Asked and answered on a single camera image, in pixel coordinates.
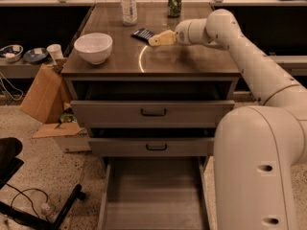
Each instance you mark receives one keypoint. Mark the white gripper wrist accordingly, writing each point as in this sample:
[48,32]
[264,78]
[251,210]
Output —
[181,34]

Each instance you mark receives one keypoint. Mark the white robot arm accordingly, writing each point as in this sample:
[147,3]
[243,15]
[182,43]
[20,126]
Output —
[255,146]

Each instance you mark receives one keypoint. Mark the grey drawer cabinet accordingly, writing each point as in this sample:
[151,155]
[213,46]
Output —
[136,71]

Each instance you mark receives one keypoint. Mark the open bottom drawer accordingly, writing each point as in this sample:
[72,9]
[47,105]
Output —
[154,193]

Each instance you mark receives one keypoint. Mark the green soda can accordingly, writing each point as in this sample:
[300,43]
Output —
[174,8]

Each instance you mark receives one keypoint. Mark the clear plastic water bottle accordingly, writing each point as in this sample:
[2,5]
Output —
[129,12]

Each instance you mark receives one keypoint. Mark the white ceramic bowl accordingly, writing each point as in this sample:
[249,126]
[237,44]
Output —
[94,48]

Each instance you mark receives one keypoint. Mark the white paper cup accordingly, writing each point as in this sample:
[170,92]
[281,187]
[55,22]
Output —
[55,51]

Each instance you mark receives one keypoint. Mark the dark blue plate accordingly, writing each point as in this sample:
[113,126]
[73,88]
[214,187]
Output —
[36,55]

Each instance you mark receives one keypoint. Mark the open cardboard box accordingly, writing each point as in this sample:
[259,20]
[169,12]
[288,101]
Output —
[47,97]

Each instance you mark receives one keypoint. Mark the white cardboard box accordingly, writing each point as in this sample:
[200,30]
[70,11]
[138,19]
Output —
[69,136]

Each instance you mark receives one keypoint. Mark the low grey shelf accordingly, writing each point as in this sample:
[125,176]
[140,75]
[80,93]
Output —
[24,70]

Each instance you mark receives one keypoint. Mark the blue patterned bowl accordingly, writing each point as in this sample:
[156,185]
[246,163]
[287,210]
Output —
[11,53]

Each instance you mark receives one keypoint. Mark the top drawer with handle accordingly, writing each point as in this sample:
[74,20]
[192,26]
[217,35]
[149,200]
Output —
[172,114]

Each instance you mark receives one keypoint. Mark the drawer with handle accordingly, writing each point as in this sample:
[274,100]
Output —
[172,114]
[150,147]

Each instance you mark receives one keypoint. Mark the middle drawer with handle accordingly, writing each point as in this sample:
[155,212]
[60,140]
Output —
[150,147]

